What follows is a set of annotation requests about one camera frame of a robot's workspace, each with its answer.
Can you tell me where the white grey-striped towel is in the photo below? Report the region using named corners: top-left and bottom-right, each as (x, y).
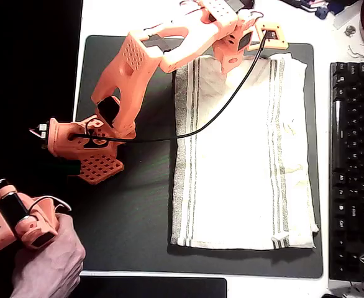
top-left (170, 52), bottom-right (320, 251)

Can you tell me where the orange leader arm handle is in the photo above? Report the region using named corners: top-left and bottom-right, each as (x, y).
top-left (0, 178), bottom-right (73, 261)

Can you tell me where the person's hand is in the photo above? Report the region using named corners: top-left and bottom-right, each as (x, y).
top-left (9, 212), bottom-right (86, 298)

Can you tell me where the small blue part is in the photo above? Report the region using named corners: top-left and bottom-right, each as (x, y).
top-left (314, 6), bottom-right (330, 20)

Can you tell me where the clear plastic piece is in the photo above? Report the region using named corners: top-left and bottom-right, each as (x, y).
top-left (333, 11), bottom-right (358, 30)

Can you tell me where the black keyboard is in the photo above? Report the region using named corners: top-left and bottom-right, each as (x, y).
top-left (328, 61), bottom-right (364, 284)

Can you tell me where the black desk mat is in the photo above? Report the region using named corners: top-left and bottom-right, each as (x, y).
top-left (73, 34), bottom-right (324, 279)

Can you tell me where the black flat pad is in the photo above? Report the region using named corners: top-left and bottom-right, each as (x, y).
top-left (71, 275), bottom-right (228, 298)

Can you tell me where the orange framed gripper camera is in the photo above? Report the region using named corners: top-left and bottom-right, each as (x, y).
top-left (255, 22), bottom-right (290, 50)

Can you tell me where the black camera cable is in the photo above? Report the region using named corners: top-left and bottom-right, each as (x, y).
top-left (68, 30), bottom-right (271, 144)

